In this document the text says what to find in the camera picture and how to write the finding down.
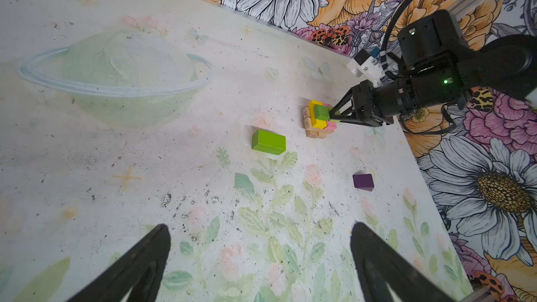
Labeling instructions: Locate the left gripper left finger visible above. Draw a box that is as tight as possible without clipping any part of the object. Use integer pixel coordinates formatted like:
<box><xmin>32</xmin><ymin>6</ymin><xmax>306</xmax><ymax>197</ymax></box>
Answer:
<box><xmin>69</xmin><ymin>224</ymin><xmax>171</xmax><ymax>301</ymax></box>

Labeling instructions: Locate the natural wood plank block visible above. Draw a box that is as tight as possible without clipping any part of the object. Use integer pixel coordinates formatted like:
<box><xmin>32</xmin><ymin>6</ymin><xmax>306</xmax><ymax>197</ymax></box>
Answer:
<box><xmin>302</xmin><ymin>106</ymin><xmax>313</xmax><ymax>131</ymax></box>
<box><xmin>306</xmin><ymin>127</ymin><xmax>334</xmax><ymax>139</ymax></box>

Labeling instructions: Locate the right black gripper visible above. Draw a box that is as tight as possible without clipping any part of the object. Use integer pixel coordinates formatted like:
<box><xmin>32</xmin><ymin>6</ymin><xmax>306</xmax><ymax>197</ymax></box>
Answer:
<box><xmin>329</xmin><ymin>78</ymin><xmax>420</xmax><ymax>127</ymax></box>

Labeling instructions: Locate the yellow block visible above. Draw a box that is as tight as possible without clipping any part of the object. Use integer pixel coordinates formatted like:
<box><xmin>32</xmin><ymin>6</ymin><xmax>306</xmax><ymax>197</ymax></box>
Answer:
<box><xmin>308</xmin><ymin>100</ymin><xmax>329</xmax><ymax>130</ymax></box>

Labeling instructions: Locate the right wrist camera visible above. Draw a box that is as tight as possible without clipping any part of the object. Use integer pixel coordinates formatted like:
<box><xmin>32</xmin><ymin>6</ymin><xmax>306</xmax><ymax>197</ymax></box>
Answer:
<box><xmin>347</xmin><ymin>48</ymin><xmax>392</xmax><ymax>88</ymax></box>

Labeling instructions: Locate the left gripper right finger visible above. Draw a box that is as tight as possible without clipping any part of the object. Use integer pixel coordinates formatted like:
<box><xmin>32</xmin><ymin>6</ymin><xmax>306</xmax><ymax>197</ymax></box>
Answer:
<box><xmin>350</xmin><ymin>222</ymin><xmax>452</xmax><ymax>301</ymax></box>

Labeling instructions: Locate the large green block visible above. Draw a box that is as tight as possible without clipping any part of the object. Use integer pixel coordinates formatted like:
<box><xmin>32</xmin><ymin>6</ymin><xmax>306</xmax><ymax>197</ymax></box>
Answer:
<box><xmin>252</xmin><ymin>129</ymin><xmax>287</xmax><ymax>155</ymax></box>

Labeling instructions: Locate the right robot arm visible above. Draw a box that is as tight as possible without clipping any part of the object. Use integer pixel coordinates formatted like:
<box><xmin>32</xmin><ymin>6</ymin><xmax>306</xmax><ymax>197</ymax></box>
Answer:
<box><xmin>329</xmin><ymin>10</ymin><xmax>536</xmax><ymax>127</ymax></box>

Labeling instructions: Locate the light green small cube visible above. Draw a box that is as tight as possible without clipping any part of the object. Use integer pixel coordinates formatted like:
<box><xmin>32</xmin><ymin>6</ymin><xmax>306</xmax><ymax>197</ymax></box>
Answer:
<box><xmin>313</xmin><ymin>104</ymin><xmax>330</xmax><ymax>122</ymax></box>

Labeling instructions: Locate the pink block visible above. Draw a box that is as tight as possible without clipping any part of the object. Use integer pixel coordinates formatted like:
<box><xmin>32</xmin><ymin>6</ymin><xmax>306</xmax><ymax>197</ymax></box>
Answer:
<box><xmin>323</xmin><ymin>103</ymin><xmax>337</xmax><ymax>132</ymax></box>

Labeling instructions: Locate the purple house-shaped block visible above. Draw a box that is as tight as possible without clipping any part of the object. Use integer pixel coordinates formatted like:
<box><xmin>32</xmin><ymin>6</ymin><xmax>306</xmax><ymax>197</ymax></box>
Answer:
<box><xmin>352</xmin><ymin>174</ymin><xmax>375</xmax><ymax>192</ymax></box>

